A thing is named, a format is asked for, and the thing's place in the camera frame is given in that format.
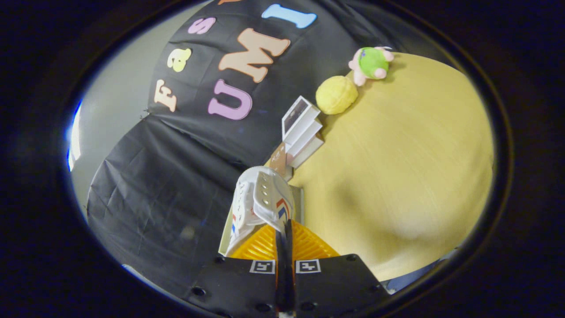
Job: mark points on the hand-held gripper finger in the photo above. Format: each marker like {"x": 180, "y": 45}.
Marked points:
{"x": 290, "y": 274}
{"x": 280, "y": 274}

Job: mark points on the grey fabric storage box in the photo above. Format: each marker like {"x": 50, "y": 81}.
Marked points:
{"x": 299, "y": 203}

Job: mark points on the small brown book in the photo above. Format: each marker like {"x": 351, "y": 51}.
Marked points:
{"x": 280, "y": 161}

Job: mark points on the black backdrop cloth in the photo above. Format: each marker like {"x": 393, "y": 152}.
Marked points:
{"x": 154, "y": 185}

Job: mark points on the white book with dark cover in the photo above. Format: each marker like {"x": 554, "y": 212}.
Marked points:
{"x": 300, "y": 117}

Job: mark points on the yellow plush ball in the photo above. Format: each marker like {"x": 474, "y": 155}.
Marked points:
{"x": 336, "y": 95}

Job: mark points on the green and pink plush toy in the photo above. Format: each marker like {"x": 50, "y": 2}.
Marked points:
{"x": 371, "y": 64}

